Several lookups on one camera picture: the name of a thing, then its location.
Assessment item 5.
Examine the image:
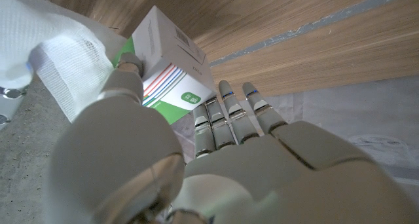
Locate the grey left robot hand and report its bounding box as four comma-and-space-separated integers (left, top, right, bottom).
42, 52, 419, 224

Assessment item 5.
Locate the white bandage strip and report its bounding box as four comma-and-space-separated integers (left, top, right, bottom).
0, 0, 128, 123

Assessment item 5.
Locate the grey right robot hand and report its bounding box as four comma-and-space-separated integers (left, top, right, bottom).
0, 62, 35, 130

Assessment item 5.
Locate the green white package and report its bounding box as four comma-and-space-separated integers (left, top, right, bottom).
111, 5, 217, 126

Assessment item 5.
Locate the grey tape outline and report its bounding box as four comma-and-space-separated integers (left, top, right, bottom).
209, 0, 419, 67

